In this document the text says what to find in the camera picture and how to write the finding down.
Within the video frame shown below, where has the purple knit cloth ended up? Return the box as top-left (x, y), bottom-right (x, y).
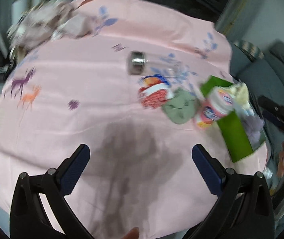
top-left (241, 115), bottom-right (264, 148)

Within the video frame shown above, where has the green cloth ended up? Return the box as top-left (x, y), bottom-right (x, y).
top-left (161, 88), bottom-right (198, 125)

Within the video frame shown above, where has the person's hand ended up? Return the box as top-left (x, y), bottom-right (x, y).
top-left (277, 142), bottom-right (284, 178)

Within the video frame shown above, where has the cream yellow knit scarf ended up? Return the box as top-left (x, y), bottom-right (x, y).
top-left (227, 81), bottom-right (250, 110)

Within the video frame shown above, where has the grey sofa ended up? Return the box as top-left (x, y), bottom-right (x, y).
top-left (229, 39), bottom-right (284, 155)

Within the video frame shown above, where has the crumpled beige cloth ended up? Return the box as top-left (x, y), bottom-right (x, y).
top-left (8, 0), bottom-right (93, 51)

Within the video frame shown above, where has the pink jelly jar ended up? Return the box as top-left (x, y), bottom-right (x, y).
top-left (194, 86), bottom-right (234, 129)

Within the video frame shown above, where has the green white box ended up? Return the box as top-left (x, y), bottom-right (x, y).
top-left (200, 75), bottom-right (266, 163)

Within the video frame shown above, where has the pink printed bed sheet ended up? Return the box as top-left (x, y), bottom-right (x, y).
top-left (0, 0), bottom-right (267, 238)

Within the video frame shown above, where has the glass bottle steel lid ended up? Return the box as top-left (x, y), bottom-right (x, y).
top-left (127, 51), bottom-right (184, 78)

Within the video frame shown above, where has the blue Tempo tissue pack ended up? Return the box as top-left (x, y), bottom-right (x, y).
top-left (140, 74), bottom-right (171, 87)

